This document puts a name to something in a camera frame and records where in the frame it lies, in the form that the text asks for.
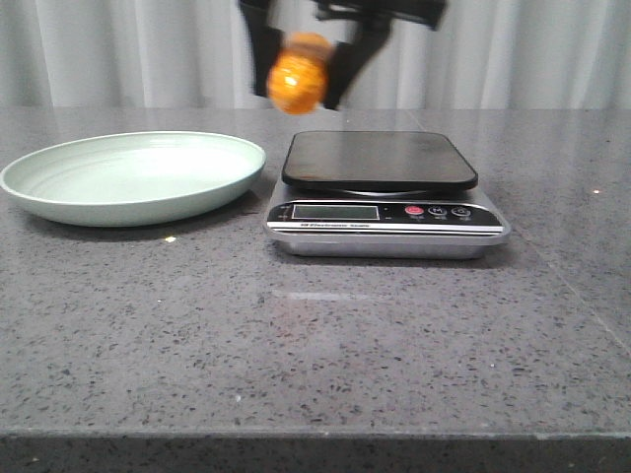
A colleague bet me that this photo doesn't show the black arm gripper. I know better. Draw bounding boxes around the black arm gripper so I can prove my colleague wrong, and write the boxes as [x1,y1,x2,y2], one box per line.
[239,0,448,109]

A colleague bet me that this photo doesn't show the silver digital kitchen scale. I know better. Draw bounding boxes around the silver digital kitchen scale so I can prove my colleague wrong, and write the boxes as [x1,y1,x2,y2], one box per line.
[265,131,511,259]

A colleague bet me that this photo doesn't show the pale green plate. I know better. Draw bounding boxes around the pale green plate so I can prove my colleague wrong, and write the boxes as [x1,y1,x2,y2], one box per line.
[1,131,266,228]

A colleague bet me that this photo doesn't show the yellow corn cob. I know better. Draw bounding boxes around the yellow corn cob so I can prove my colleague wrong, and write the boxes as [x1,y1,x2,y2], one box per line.
[266,32,333,115]

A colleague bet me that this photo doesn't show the white pleated curtain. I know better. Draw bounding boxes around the white pleated curtain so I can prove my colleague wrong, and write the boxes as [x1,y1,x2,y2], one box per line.
[1,1,630,109]

